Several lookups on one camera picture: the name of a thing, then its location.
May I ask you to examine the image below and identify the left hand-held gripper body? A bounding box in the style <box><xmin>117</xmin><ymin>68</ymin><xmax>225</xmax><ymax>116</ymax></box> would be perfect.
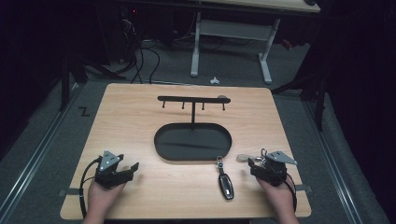
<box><xmin>93</xmin><ymin>149</ymin><xmax>135</xmax><ymax>189</ymax></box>

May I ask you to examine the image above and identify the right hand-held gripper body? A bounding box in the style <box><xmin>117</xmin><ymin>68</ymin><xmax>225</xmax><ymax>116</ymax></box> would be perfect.
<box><xmin>252</xmin><ymin>149</ymin><xmax>298</xmax><ymax>188</ymax></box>

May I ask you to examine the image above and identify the black car key fob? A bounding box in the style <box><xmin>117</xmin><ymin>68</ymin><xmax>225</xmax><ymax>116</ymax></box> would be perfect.
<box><xmin>216</xmin><ymin>155</ymin><xmax>235</xmax><ymax>201</ymax></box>

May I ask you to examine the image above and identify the black key rack with tray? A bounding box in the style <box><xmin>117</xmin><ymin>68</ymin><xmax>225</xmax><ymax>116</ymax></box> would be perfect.
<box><xmin>153</xmin><ymin>94</ymin><xmax>233</xmax><ymax>162</ymax></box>

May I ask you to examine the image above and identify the person's right hand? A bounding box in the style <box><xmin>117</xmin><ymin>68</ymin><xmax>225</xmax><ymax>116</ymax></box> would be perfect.
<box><xmin>256</xmin><ymin>176</ymin><xmax>297</xmax><ymax>218</ymax></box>

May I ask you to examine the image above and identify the person's left hand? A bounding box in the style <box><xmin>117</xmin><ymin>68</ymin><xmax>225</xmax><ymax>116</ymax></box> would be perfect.
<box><xmin>87</xmin><ymin>179</ymin><xmax>127</xmax><ymax>218</ymax></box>

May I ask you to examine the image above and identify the grey tape strip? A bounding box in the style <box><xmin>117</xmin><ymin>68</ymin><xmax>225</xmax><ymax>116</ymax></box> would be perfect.
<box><xmin>58</xmin><ymin>187</ymin><xmax>82</xmax><ymax>198</ymax></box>
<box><xmin>293</xmin><ymin>184</ymin><xmax>313</xmax><ymax>193</ymax></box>

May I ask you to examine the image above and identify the black floor stand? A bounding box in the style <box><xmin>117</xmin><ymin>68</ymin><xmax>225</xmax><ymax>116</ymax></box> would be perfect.
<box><xmin>59</xmin><ymin>55</ymin><xmax>126</xmax><ymax>112</ymax></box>
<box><xmin>270</xmin><ymin>71</ymin><xmax>329</xmax><ymax>132</ymax></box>

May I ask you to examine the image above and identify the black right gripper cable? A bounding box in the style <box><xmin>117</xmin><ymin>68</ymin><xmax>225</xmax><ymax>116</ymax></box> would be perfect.
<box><xmin>284</xmin><ymin>172</ymin><xmax>299</xmax><ymax>213</ymax></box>

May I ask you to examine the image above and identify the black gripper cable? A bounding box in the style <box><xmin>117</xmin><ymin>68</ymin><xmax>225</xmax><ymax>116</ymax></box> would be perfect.
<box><xmin>78</xmin><ymin>157</ymin><xmax>103</xmax><ymax>218</ymax></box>
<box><xmin>284</xmin><ymin>172</ymin><xmax>299</xmax><ymax>213</ymax></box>

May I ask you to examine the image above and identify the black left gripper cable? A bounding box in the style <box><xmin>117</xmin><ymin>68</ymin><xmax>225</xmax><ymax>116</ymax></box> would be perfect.
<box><xmin>78</xmin><ymin>157</ymin><xmax>103</xmax><ymax>218</ymax></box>

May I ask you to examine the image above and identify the metal floor rail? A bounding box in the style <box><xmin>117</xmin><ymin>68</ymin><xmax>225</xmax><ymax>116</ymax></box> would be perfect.
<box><xmin>0</xmin><ymin>83</ymin><xmax>81</xmax><ymax>216</ymax></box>
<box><xmin>303</xmin><ymin>99</ymin><xmax>363</xmax><ymax>224</ymax></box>

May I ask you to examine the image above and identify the black floor cable loop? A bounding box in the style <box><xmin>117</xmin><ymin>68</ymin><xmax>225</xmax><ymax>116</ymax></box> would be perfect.
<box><xmin>141</xmin><ymin>46</ymin><xmax>162</xmax><ymax>85</ymax></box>

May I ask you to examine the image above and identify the desk with white frame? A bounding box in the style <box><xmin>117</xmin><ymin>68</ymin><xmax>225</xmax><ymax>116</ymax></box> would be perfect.
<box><xmin>190</xmin><ymin>0</ymin><xmax>321</xmax><ymax>85</ymax></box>

